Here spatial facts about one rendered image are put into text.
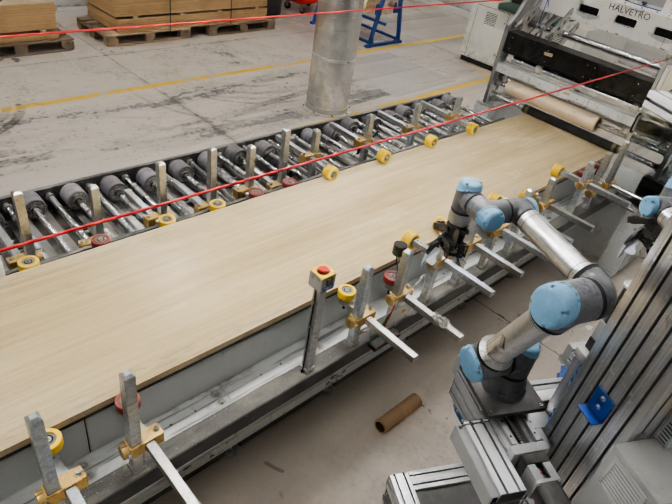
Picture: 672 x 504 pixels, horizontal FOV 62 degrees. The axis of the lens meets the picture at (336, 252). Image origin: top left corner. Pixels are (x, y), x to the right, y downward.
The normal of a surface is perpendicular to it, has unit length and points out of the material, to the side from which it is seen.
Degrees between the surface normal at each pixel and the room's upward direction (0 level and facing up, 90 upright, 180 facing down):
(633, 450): 0
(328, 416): 0
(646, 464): 0
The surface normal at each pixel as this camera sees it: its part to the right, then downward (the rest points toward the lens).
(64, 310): 0.15, -0.80
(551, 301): -0.87, 0.04
